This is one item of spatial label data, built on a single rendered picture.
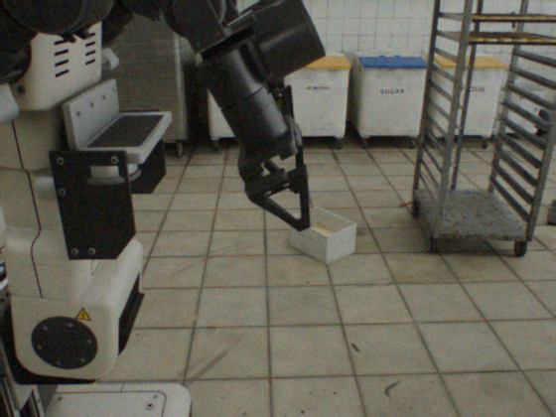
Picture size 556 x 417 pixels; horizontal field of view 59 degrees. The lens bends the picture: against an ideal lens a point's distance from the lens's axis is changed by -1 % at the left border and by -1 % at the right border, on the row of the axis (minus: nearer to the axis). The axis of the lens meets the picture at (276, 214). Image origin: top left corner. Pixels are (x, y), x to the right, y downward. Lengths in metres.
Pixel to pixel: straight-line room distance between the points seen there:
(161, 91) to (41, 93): 3.29
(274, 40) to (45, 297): 0.53
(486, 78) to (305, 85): 1.50
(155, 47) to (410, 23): 2.33
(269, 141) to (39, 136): 0.35
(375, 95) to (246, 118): 3.78
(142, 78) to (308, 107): 1.34
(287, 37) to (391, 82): 3.79
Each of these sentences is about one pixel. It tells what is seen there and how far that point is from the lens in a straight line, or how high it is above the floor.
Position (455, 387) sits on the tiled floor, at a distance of 1.89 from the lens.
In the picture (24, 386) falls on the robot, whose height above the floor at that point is 0.58.
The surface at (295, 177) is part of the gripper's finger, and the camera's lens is 0.50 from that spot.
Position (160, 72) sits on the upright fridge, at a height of 0.70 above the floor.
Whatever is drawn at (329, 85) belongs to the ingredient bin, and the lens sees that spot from 4.19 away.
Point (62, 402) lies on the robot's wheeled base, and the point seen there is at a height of 0.28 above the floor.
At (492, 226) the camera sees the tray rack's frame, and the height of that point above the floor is 0.15.
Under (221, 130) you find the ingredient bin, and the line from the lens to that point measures 4.25.
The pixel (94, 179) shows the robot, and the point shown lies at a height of 1.01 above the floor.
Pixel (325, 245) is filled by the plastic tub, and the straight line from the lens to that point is 2.45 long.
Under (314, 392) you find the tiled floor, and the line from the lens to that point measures 1.78.
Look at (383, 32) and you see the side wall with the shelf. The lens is 4.90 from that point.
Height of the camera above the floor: 1.23
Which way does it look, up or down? 24 degrees down
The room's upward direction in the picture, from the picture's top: straight up
